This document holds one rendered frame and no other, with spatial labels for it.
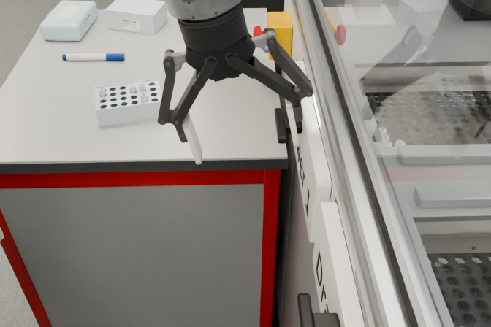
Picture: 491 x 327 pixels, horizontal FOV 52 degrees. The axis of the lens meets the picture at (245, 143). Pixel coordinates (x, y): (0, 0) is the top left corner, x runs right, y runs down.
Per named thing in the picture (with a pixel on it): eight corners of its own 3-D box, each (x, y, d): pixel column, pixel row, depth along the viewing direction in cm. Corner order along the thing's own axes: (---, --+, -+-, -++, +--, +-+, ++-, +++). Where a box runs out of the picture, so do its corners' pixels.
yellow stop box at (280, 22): (264, 61, 98) (266, 27, 94) (263, 43, 104) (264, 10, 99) (291, 60, 98) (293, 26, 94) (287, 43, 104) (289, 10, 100)
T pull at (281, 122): (278, 145, 69) (278, 137, 68) (274, 113, 75) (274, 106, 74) (304, 145, 69) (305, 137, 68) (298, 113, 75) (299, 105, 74)
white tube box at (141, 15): (107, 28, 127) (104, 9, 123) (123, 14, 133) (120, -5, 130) (155, 35, 124) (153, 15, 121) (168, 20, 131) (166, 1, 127)
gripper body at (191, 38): (168, 28, 54) (191, 98, 60) (245, 12, 53) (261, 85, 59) (174, -1, 60) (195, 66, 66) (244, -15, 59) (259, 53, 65)
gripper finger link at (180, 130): (178, 112, 65) (156, 116, 65) (189, 141, 68) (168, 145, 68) (180, 105, 66) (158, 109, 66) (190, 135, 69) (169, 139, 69)
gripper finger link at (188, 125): (187, 124, 65) (182, 125, 65) (202, 164, 70) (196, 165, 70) (188, 111, 68) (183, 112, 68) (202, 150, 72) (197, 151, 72)
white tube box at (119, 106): (99, 126, 95) (95, 110, 93) (98, 102, 101) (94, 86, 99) (165, 117, 97) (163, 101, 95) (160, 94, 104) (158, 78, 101)
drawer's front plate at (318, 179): (309, 245, 66) (317, 183, 59) (288, 114, 88) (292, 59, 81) (323, 244, 66) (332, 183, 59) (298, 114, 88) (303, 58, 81)
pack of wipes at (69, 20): (80, 43, 121) (77, 25, 118) (42, 41, 121) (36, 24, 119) (99, 15, 132) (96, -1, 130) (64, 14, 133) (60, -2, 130)
